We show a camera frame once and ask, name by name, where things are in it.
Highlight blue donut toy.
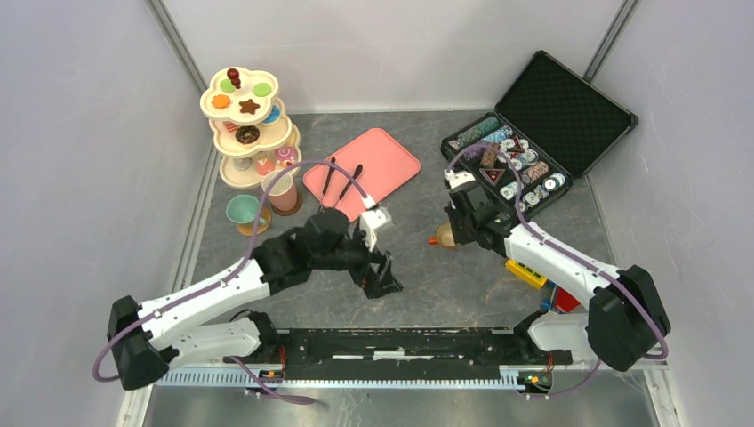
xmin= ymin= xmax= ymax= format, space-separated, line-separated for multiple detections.
xmin=261 ymin=105 xmax=282 ymax=125

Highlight green round cookie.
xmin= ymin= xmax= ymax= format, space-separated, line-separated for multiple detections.
xmin=219 ymin=78 xmax=236 ymax=93
xmin=253 ymin=83 xmax=273 ymax=97

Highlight orange flower cookie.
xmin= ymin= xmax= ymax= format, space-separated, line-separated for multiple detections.
xmin=212 ymin=94 xmax=232 ymax=109

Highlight brown star cookie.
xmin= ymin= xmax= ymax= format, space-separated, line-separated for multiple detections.
xmin=239 ymin=98 xmax=261 ymax=115

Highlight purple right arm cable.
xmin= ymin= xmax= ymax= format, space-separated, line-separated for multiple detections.
xmin=445 ymin=141 xmax=670 ymax=400

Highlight small pink cupcake toy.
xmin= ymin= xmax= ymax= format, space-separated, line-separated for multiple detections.
xmin=255 ymin=157 xmax=276 ymax=177

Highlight white cupcake toy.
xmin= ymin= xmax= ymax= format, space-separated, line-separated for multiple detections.
xmin=232 ymin=157 xmax=253 ymax=171

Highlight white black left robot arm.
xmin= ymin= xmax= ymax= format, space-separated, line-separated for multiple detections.
xmin=106 ymin=207 xmax=403 ymax=391

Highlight small orange cup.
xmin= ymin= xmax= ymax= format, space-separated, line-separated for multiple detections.
xmin=428 ymin=222 xmax=456 ymax=249

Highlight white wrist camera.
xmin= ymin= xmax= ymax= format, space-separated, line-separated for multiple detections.
xmin=357 ymin=196 xmax=392 ymax=252
xmin=444 ymin=169 xmax=476 ymax=190

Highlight pink serving tray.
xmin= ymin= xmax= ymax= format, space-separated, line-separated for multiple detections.
xmin=303 ymin=128 xmax=421 ymax=221

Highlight pink mug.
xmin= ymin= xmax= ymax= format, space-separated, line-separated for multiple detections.
xmin=261 ymin=172 xmax=298 ymax=203

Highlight black poker chip case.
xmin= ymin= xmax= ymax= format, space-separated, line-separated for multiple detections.
xmin=440 ymin=51 xmax=638 ymax=217

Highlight teal green cup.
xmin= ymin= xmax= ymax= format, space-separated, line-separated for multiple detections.
xmin=225 ymin=195 xmax=269 ymax=226

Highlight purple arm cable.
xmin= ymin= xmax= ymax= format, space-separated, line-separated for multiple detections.
xmin=92 ymin=160 xmax=378 ymax=406
xmin=445 ymin=141 xmax=670 ymax=400

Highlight yellow toy block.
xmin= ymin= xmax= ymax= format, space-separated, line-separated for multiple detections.
xmin=505 ymin=259 xmax=549 ymax=289

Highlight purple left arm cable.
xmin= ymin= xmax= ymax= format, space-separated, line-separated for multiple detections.
xmin=92 ymin=160 xmax=378 ymax=406

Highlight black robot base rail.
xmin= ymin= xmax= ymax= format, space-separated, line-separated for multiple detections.
xmin=241 ymin=327 xmax=574 ymax=390

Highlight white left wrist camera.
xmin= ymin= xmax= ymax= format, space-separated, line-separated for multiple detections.
xmin=357 ymin=196 xmax=392 ymax=252

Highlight cream three-tier dessert stand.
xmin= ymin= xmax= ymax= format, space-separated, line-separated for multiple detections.
xmin=200 ymin=67 xmax=302 ymax=190

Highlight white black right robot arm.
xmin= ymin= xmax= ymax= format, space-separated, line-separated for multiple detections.
xmin=445 ymin=183 xmax=671 ymax=372

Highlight black metal food tongs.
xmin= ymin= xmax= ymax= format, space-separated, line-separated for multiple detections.
xmin=317 ymin=156 xmax=365 ymax=210

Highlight pink swirl cake toy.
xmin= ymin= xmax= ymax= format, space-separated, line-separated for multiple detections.
xmin=275 ymin=145 xmax=300 ymax=167

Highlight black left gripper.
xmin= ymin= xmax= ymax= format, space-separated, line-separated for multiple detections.
xmin=311 ymin=223 xmax=403 ymax=297

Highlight red toy block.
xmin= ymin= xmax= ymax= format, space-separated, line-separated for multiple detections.
xmin=551 ymin=286 xmax=581 ymax=314

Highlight woven tan round coaster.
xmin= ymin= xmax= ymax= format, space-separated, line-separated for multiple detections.
xmin=237 ymin=205 xmax=273 ymax=238

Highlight dark brown round coaster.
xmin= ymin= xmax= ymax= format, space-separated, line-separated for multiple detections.
xmin=270 ymin=193 xmax=302 ymax=216

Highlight pink slice cake toy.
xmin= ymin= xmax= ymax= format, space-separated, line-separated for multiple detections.
xmin=223 ymin=121 xmax=239 ymax=133

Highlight chocolate donut toy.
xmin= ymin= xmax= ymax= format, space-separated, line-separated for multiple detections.
xmin=235 ymin=125 xmax=261 ymax=145

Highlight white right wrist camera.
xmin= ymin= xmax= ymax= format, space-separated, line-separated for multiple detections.
xmin=444 ymin=169 xmax=476 ymax=190

